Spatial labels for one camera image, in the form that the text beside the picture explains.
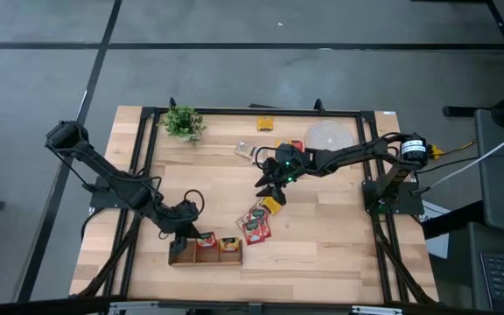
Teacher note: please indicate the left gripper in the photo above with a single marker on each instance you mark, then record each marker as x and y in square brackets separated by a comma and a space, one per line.
[179, 219]

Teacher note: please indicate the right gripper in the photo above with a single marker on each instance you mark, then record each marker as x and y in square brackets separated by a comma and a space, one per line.
[289, 162]

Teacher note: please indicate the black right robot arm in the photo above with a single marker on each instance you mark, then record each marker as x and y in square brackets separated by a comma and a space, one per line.
[352, 155]

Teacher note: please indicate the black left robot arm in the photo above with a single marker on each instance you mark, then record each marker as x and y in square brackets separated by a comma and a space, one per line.
[103, 168]

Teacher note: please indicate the wooden tea organizer box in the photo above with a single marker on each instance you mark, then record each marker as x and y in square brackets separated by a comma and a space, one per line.
[206, 258]

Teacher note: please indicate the green potted plant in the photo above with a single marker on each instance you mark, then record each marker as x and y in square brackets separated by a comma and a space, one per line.
[183, 123]

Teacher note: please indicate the white paper sheet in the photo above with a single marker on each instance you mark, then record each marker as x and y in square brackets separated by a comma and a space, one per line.
[438, 245]

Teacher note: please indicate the black slanted bar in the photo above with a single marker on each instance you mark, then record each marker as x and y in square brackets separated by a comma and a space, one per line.
[453, 221]

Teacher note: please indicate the dark grey desk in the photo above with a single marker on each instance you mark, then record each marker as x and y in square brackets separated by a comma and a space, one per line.
[466, 271]

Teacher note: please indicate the grey side table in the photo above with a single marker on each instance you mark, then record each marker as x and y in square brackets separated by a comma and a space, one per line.
[501, 197]

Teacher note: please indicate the black metal table frame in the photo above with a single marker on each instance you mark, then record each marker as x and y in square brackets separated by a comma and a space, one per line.
[278, 112]

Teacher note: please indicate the silver bracket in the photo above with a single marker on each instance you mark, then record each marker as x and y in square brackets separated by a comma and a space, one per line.
[376, 310]
[134, 307]

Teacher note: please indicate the black frame bracket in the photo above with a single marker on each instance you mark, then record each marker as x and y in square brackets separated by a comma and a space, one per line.
[319, 106]
[172, 104]

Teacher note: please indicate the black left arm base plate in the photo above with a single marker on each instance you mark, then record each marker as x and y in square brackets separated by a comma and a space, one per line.
[101, 199]

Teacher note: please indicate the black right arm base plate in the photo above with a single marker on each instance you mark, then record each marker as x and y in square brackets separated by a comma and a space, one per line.
[411, 205]

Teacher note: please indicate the black bottom rail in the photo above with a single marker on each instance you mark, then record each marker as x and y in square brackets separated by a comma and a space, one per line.
[37, 306]

